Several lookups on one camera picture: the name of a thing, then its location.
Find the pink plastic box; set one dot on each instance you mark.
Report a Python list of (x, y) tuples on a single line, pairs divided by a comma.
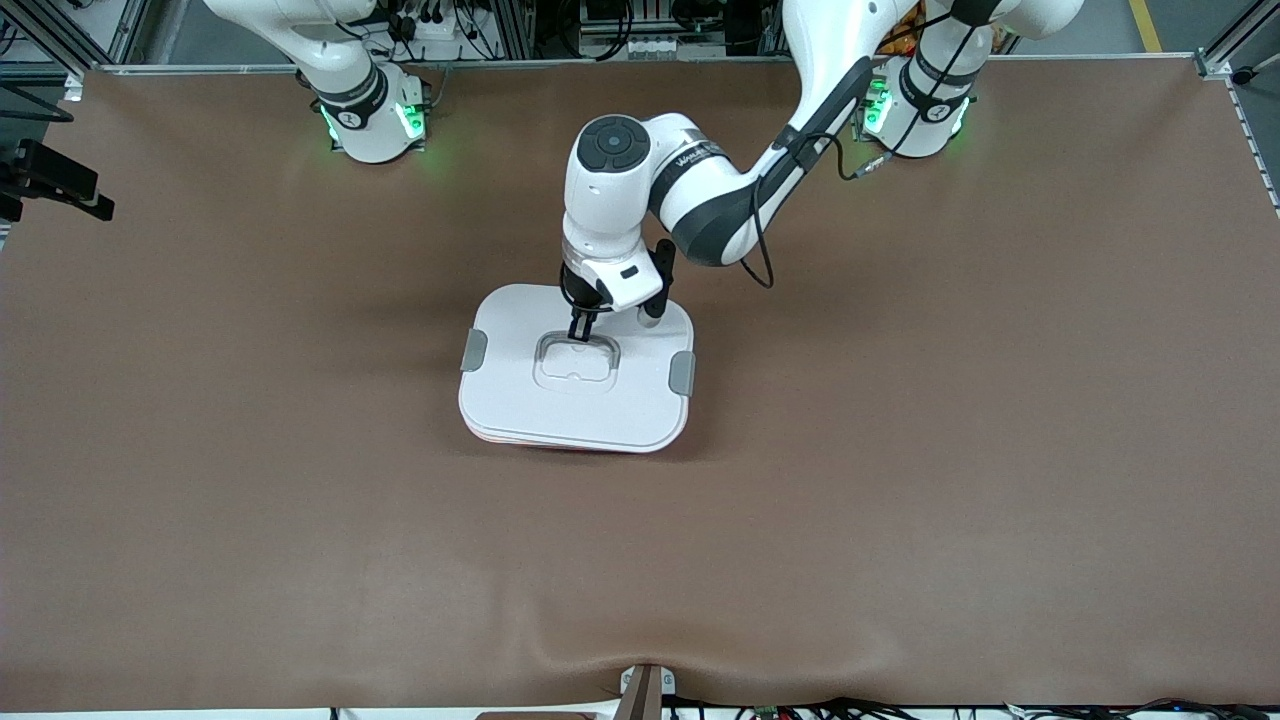
[(575, 450)]

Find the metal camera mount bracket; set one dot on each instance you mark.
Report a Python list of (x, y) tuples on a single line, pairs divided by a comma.
[(645, 695)]

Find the aluminium frame post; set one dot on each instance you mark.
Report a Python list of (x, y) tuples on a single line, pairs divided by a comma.
[(55, 40), (1212, 65)]

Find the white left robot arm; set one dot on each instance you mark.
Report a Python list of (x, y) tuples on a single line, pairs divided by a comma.
[(600, 200)]

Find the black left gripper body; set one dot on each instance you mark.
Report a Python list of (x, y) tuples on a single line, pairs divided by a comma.
[(576, 296)]

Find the brown table mat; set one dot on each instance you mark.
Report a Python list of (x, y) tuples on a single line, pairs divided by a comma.
[(900, 550)]

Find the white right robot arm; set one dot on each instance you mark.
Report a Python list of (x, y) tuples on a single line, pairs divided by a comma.
[(365, 130)]

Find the white power strip black plugs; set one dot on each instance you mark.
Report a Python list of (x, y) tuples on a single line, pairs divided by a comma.
[(435, 45)]

